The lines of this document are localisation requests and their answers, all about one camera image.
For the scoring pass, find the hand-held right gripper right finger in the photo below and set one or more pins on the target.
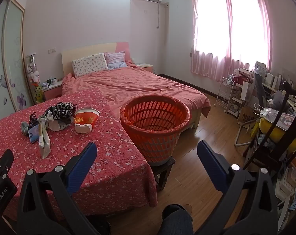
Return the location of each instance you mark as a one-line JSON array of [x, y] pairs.
[[211, 161]]

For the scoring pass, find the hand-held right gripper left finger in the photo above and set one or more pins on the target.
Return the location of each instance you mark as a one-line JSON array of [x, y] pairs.
[[85, 160]]

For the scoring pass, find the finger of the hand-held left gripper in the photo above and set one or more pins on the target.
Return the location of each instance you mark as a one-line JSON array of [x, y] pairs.
[[3, 162]]

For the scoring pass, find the small grey cloth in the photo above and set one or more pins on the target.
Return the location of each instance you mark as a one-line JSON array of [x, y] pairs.
[[24, 127]]

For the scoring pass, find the red paper cup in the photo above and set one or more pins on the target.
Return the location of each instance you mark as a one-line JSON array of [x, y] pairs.
[[85, 118]]

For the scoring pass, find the light blue wipes packet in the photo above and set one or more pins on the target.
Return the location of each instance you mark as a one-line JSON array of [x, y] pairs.
[[34, 133]]

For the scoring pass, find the black dotted mesh piece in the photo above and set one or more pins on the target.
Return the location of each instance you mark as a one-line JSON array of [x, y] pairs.
[[33, 121]]

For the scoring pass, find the black white dotted cloth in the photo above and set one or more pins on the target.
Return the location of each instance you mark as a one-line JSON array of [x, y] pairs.
[[62, 110]]

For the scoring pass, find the orange plastic basket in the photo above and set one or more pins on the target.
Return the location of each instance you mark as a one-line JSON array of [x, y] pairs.
[[157, 146]]

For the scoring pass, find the dark wooden stool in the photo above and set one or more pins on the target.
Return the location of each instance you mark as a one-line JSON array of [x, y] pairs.
[[162, 173]]

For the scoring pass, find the brown shoe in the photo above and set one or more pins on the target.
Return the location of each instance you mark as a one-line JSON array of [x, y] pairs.
[[188, 208]]

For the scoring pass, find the brown cardboard box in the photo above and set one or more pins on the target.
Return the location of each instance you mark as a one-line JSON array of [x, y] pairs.
[[245, 117]]

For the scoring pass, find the white shelf trolley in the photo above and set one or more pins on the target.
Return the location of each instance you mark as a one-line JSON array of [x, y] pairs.
[[236, 100]]

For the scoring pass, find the yellow basin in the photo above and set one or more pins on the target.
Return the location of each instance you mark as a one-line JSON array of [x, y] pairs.
[[272, 132]]

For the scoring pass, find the person's jeans leg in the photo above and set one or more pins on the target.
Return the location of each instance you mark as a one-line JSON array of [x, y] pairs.
[[174, 222]]

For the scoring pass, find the pink white nightstand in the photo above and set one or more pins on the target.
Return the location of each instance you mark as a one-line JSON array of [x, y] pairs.
[[148, 68], [52, 93]]

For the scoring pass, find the white paper bag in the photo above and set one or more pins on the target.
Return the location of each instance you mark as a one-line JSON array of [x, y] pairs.
[[247, 91]]

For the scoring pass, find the green yellow plush toy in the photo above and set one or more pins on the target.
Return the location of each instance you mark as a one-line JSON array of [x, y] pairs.
[[39, 93]]

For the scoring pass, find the white mug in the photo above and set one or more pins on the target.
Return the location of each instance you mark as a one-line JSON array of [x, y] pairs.
[[53, 81]]

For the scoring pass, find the magazine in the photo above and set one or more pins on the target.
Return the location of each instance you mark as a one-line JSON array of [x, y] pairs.
[[288, 121]]

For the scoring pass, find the grey office chair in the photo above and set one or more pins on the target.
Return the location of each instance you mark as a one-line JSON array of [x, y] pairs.
[[259, 88]]

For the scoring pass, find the bed with coral duvet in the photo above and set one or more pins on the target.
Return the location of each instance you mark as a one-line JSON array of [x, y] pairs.
[[138, 83]]

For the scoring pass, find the clear tube of plush toys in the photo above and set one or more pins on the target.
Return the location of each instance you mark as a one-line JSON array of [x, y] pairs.
[[33, 72]]

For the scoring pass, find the white floral pillow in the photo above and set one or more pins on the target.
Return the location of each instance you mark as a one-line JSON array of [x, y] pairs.
[[89, 64]]

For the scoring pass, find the pink curtain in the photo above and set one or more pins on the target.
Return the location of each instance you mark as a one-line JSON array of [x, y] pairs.
[[206, 66]]

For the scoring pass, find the dark wooden chair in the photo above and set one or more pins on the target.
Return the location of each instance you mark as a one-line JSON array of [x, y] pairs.
[[286, 95]]

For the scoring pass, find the pink striped pillow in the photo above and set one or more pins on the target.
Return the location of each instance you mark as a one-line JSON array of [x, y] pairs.
[[115, 60]]

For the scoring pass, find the glass wardrobe with flower print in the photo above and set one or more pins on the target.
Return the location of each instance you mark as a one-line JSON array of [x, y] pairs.
[[13, 53]]

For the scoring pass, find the beige pink headboard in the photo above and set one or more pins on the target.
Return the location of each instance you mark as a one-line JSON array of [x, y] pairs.
[[89, 50]]

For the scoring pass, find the white picture frame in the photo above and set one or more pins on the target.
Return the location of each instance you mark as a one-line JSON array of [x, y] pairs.
[[260, 67]]

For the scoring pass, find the white wall switch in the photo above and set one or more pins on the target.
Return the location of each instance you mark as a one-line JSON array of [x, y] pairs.
[[51, 50]]

